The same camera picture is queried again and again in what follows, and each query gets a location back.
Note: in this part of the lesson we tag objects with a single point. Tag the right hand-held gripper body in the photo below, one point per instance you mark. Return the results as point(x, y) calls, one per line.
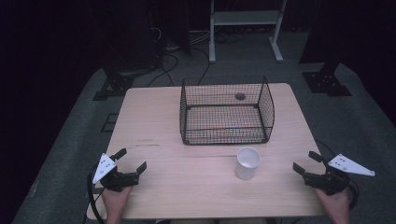
point(334, 175)

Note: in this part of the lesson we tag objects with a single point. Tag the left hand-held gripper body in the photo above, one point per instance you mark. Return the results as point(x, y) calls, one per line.
point(112, 178)

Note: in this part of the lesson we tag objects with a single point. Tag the white cup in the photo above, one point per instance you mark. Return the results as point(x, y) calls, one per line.
point(247, 163)

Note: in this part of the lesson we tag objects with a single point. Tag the person's left hand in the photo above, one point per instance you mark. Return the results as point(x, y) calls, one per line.
point(115, 203)

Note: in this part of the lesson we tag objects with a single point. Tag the person's right hand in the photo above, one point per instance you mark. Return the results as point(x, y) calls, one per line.
point(334, 207)

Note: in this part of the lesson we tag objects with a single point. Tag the black stand base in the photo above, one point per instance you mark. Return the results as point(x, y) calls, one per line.
point(327, 81)
point(115, 84)

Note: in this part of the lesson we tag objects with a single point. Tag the white metal stand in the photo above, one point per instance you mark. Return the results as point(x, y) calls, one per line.
point(246, 29)

